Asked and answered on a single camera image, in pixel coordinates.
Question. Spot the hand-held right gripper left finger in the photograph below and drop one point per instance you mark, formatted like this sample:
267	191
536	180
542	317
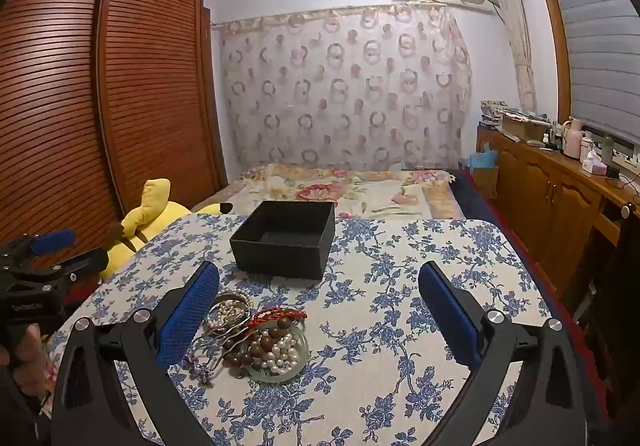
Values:
187	321

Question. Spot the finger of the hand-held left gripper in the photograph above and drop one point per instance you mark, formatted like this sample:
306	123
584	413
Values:
80	263
50	241

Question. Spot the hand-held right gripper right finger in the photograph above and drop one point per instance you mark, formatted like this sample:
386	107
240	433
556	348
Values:
450	311

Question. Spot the round glass dish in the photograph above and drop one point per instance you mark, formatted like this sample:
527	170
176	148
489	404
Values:
280	378

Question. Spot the black storage box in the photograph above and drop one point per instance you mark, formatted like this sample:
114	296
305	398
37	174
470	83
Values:
280	256

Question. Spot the person's left hand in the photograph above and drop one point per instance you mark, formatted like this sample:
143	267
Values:
30	353

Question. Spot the blue floral tablecloth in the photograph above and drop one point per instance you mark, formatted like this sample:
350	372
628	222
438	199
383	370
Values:
375	301

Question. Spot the yellow plush toy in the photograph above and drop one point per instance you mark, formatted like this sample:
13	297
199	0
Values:
145	221

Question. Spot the dark blue bed sheet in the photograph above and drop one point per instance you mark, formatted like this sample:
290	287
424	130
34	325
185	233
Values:
480	206

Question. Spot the blue gift bag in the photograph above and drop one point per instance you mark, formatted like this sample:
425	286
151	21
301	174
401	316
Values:
482	175

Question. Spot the brown slatted wardrobe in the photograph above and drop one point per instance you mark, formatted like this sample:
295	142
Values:
75	100

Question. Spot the long wooden cabinet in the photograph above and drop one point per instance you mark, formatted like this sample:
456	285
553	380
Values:
540	191

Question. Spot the floral bed blanket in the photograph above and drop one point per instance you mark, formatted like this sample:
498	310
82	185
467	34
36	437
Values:
350	191

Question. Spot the cardboard box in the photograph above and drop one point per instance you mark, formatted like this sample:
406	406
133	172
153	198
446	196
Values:
520	128

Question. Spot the stack of folded cloths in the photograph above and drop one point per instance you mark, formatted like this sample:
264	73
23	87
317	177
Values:
492	113

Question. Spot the tissue box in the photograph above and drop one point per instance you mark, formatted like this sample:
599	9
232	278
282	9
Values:
592	165

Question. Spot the pink thermos jug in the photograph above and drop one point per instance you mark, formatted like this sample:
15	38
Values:
573	140

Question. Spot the beige tied window curtain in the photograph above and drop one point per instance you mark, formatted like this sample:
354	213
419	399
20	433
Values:
520	50

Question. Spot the grey window blind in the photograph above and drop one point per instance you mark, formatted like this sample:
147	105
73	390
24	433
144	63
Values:
595	35

